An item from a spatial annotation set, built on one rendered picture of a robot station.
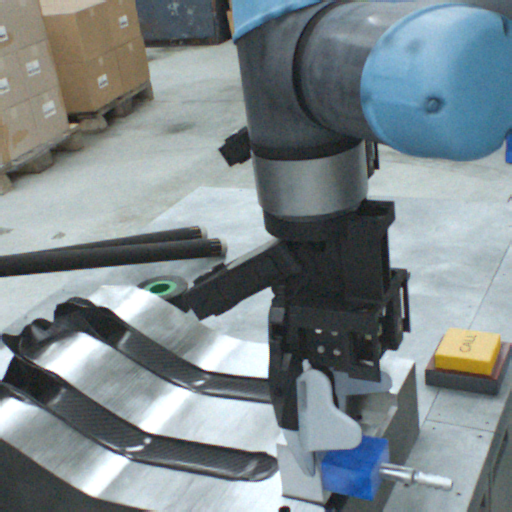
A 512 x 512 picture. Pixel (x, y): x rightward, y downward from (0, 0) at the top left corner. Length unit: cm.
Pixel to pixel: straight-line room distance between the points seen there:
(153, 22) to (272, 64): 744
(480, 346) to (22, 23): 400
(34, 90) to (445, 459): 409
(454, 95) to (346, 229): 16
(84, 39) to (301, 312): 474
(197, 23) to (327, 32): 723
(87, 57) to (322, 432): 474
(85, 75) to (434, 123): 488
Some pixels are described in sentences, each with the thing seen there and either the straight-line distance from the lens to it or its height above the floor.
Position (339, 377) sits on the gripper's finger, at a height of 97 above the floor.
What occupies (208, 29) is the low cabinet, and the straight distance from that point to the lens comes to 764.
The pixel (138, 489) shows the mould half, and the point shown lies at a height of 88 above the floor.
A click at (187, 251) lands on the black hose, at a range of 127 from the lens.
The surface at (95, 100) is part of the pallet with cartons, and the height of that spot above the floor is 20.
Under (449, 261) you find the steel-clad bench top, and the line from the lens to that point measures 122.
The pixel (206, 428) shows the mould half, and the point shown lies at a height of 88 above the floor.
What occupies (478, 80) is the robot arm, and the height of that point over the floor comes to 124.
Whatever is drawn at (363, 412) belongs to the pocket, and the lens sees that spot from 81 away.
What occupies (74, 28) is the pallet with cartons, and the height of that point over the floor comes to 65.
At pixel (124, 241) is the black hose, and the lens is 131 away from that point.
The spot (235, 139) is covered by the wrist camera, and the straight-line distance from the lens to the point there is 89.
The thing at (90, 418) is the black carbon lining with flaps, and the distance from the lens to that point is 80.
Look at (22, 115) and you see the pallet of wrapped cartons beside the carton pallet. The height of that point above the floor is 34.
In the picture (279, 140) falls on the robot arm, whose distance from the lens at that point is 51.
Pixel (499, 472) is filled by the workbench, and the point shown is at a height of 49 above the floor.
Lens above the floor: 134
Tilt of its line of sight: 24 degrees down
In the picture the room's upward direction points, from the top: 8 degrees counter-clockwise
